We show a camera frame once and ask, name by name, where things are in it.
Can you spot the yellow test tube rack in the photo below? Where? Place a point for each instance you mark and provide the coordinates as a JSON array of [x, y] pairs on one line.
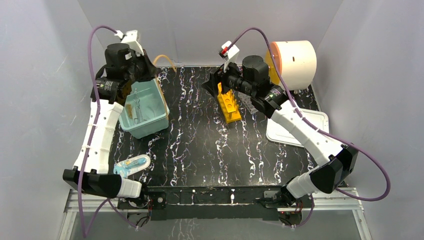
[[228, 105]]

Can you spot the teal plastic bin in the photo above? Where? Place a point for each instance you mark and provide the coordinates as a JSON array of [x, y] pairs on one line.
[[149, 109]]

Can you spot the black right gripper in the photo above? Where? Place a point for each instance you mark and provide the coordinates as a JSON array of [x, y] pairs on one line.
[[219, 75]]

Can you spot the brown test tube brush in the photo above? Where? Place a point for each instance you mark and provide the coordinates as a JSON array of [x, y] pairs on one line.
[[129, 111]]

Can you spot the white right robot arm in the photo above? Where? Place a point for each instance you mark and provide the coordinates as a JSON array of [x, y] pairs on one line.
[[334, 160]]

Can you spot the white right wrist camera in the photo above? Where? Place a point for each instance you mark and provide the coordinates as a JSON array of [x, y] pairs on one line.
[[229, 54]]

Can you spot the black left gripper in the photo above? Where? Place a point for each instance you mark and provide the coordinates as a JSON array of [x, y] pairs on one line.
[[139, 71]]

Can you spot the packaged blue pipette bulb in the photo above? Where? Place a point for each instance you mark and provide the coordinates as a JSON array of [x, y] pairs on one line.
[[131, 165]]

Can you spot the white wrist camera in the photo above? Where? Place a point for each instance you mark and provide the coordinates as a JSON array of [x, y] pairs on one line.
[[229, 54], [131, 38]]

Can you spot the clear acrylic tube rack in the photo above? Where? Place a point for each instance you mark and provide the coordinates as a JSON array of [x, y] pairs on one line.
[[246, 100]]

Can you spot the aluminium frame rail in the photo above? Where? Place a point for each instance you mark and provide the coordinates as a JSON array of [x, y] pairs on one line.
[[166, 197]]

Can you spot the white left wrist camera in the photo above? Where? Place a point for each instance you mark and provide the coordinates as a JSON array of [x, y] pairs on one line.
[[131, 38]]

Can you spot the cream cylindrical drum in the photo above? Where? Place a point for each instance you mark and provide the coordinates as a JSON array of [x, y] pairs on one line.
[[296, 62]]

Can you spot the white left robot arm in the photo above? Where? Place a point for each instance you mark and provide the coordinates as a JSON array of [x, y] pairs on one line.
[[111, 87]]

